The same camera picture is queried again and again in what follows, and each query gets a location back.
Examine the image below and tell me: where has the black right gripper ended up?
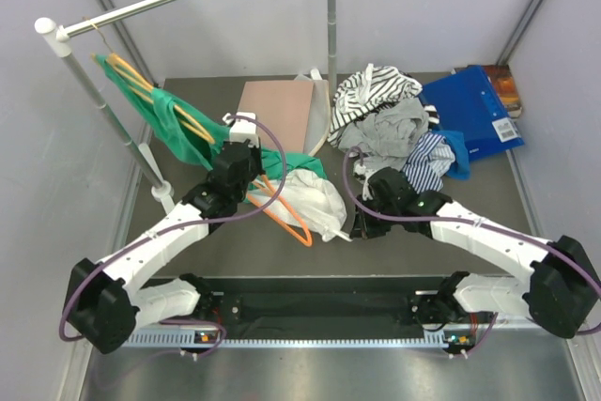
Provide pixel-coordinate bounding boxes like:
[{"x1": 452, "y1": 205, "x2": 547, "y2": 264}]
[{"x1": 349, "y1": 193, "x2": 400, "y2": 240}]

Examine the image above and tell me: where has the white tank top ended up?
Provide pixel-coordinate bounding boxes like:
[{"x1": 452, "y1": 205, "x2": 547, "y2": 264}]
[{"x1": 255, "y1": 168, "x2": 354, "y2": 243}]

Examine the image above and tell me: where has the orange clothes hanger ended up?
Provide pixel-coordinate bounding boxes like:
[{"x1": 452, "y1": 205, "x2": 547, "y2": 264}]
[{"x1": 246, "y1": 175, "x2": 313, "y2": 247}]

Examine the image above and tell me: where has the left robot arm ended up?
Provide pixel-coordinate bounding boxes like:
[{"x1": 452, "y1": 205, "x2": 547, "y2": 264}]
[{"x1": 61, "y1": 140, "x2": 263, "y2": 354}]

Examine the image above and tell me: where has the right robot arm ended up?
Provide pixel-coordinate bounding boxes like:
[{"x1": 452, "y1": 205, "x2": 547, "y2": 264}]
[{"x1": 351, "y1": 167, "x2": 600, "y2": 338}]

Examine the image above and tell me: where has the green tank top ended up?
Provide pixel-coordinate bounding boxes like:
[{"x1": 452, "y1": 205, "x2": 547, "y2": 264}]
[{"x1": 89, "y1": 54, "x2": 330, "y2": 181}]

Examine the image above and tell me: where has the yellow clothes hanger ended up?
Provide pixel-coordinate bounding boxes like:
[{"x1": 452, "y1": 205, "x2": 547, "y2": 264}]
[{"x1": 83, "y1": 18, "x2": 217, "y2": 145}]

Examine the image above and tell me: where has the blue striped shirt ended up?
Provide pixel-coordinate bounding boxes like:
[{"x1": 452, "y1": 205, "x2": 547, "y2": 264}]
[{"x1": 402, "y1": 132, "x2": 456, "y2": 193}]

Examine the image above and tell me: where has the grey shirt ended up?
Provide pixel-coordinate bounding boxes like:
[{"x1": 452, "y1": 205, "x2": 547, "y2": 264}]
[{"x1": 336, "y1": 98, "x2": 430, "y2": 173}]

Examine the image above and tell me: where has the blue cloth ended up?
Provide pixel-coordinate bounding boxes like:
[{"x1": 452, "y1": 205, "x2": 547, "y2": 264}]
[{"x1": 437, "y1": 130, "x2": 471, "y2": 180}]

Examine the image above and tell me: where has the striped black white shirt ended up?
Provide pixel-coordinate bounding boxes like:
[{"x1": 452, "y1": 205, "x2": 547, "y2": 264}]
[{"x1": 328, "y1": 64, "x2": 423, "y2": 147}]

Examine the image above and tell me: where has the blue folder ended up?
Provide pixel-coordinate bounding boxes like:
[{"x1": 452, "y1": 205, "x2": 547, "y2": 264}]
[{"x1": 419, "y1": 66, "x2": 524, "y2": 162}]

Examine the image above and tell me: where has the silver clothes rack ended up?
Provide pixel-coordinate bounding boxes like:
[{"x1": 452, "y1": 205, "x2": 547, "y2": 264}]
[{"x1": 33, "y1": 0, "x2": 340, "y2": 214}]

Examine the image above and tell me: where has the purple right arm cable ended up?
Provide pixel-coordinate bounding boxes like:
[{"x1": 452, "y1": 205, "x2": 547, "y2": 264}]
[{"x1": 341, "y1": 147, "x2": 601, "y2": 359}]

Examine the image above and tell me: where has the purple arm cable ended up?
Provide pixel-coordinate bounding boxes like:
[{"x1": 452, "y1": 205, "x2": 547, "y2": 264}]
[
  {"x1": 58, "y1": 114, "x2": 287, "y2": 360},
  {"x1": 341, "y1": 147, "x2": 601, "y2": 359}
]

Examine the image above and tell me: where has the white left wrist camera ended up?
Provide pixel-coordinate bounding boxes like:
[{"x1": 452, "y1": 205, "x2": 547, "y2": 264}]
[{"x1": 223, "y1": 112, "x2": 260, "y2": 148}]

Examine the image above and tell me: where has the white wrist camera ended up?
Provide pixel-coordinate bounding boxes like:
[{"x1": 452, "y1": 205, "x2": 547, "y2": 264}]
[
  {"x1": 353, "y1": 162, "x2": 376, "y2": 200},
  {"x1": 223, "y1": 112, "x2": 260, "y2": 148}
]

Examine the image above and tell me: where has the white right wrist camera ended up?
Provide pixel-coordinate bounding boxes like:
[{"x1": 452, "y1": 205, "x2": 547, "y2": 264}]
[{"x1": 353, "y1": 162, "x2": 376, "y2": 200}]

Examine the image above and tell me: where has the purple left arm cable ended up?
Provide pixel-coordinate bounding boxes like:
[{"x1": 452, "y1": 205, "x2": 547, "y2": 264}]
[{"x1": 58, "y1": 114, "x2": 287, "y2": 360}]

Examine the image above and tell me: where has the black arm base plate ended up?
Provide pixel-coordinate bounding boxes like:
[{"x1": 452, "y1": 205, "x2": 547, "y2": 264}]
[{"x1": 187, "y1": 276, "x2": 494, "y2": 330}]

